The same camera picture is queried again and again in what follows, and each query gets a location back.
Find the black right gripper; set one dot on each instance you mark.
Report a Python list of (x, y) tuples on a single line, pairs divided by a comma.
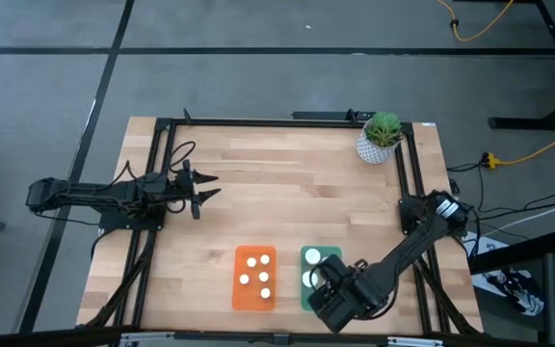
[(340, 303)]

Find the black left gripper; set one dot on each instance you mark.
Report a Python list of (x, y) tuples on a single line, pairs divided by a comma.
[(186, 188)]

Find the white round pieces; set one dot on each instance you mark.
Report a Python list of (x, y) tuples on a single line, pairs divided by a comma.
[(308, 278)]

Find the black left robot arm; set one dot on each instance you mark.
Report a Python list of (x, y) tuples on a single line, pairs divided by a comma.
[(89, 193)]

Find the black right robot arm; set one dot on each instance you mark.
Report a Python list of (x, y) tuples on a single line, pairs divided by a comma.
[(403, 255)]

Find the green translucent plastic bin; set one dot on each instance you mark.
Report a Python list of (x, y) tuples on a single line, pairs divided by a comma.
[(328, 251)]

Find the orange translucent plastic bin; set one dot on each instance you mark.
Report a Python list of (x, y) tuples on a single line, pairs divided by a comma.
[(253, 301)]

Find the white patterned plant pot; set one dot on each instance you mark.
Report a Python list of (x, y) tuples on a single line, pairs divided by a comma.
[(371, 152)]

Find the black mounting bar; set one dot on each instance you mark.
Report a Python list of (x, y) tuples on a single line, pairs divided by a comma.
[(330, 115)]

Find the green succulent plant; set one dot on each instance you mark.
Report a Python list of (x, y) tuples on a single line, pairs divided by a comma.
[(383, 127)]

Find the white patterned floor mat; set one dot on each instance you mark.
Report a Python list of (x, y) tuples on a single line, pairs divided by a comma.
[(513, 284)]

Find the black aluminium table frame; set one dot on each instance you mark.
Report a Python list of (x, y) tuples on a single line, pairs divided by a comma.
[(287, 123)]

